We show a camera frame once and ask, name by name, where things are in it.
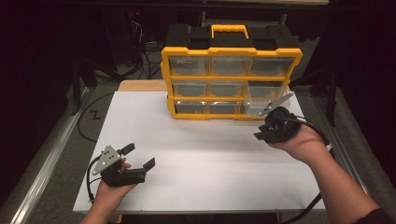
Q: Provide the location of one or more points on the yellow black drawer organizer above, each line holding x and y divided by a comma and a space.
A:
229, 51

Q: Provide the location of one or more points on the person's left hand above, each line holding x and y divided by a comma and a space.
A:
109, 194

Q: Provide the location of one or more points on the black metal stand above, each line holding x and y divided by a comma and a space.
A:
332, 93
76, 87

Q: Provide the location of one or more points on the red indicator light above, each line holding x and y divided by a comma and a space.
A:
137, 13

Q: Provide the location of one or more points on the light wooden table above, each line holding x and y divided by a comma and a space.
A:
140, 85

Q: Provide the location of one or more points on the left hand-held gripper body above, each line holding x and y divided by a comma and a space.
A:
107, 160

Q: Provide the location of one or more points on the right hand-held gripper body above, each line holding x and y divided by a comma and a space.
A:
280, 124

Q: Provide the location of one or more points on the clear plastic organizer drawer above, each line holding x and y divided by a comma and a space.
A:
255, 105

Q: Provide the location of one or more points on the aluminium floor rail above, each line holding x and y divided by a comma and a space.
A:
46, 161
345, 146

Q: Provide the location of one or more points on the person's right hand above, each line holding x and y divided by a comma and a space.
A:
306, 144

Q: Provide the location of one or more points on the grid of small clear drawers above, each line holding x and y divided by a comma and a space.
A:
190, 65

